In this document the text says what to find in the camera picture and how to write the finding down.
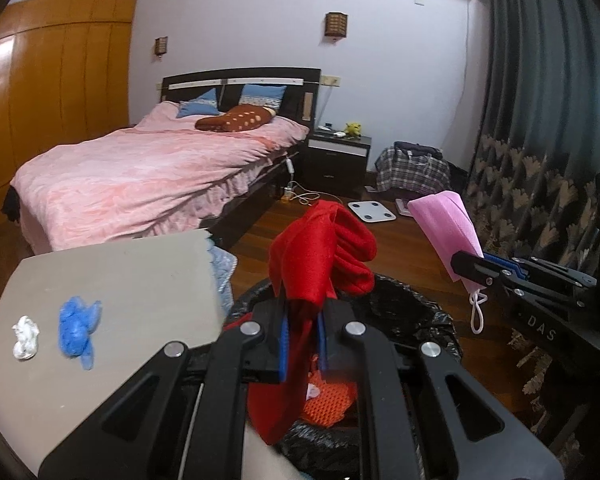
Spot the blue plastic glove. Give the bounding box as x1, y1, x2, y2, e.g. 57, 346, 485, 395
57, 296, 103, 372

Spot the dark nightstand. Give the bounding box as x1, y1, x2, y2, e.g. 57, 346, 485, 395
302, 127, 373, 200

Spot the red cloth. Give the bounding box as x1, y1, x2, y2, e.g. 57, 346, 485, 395
246, 200, 378, 446

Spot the pink face mask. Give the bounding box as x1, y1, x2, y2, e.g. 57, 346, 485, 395
407, 191, 486, 336

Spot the bin with black bag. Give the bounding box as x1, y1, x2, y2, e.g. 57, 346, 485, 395
222, 272, 463, 480

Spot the bed with pink blanket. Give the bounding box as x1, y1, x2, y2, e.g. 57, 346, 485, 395
10, 101, 311, 256

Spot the dark bed frame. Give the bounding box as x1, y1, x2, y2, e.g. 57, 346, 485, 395
161, 67, 322, 256

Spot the black cloth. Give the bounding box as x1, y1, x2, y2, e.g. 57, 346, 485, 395
1, 185, 23, 222

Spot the plaid bag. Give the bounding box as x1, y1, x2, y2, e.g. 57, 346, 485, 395
375, 141, 452, 196

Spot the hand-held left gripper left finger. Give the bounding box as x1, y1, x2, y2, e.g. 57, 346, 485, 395
37, 300, 288, 480

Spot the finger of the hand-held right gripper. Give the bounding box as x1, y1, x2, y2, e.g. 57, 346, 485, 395
451, 249, 588, 311
482, 254, 598, 288

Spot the white charger cable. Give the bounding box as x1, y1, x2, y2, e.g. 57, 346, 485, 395
286, 157, 351, 208

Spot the brown dotted pillow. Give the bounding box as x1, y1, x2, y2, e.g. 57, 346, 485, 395
195, 105, 276, 133

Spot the white crumpled tissue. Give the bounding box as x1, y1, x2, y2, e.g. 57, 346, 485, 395
11, 315, 41, 361

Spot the orange foam net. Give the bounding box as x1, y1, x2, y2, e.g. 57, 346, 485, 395
300, 367, 358, 426

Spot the dark patterned curtain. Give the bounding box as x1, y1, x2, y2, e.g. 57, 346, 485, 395
462, 0, 600, 461

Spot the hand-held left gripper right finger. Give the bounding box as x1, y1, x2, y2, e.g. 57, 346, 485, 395
316, 299, 566, 480

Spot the white bathroom scale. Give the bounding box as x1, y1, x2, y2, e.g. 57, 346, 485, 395
347, 199, 398, 223

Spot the blue quilted cloth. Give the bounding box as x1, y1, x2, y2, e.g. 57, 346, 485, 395
205, 237, 238, 316

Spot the wooden wardrobe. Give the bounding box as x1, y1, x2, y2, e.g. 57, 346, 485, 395
0, 0, 138, 226

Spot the blue pillow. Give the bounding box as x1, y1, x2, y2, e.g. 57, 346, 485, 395
240, 84, 287, 111
176, 88, 220, 118

